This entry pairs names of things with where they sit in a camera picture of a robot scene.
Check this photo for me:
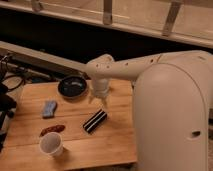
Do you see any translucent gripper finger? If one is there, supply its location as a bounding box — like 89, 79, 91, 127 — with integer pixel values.
101, 98, 108, 108
88, 94, 95, 103

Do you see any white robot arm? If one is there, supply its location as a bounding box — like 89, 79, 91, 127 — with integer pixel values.
86, 50, 213, 171

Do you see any black white striped eraser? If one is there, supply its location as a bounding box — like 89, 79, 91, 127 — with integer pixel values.
83, 109, 107, 133

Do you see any dark round bowl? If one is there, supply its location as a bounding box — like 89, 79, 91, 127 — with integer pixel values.
58, 76, 87, 98

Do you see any metal window bracket middle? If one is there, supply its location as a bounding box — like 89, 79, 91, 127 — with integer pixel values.
102, 0, 113, 25

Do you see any metal window bracket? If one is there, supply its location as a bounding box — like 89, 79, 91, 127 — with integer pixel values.
162, 0, 183, 36
102, 0, 113, 25
31, 0, 43, 12

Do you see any black equipment with cables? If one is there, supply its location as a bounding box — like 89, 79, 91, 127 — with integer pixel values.
0, 54, 25, 151

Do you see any metal window bracket left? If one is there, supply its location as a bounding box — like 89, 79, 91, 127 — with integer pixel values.
31, 0, 43, 12

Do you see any metal window bracket right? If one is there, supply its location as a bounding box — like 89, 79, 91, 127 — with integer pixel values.
162, 0, 183, 36

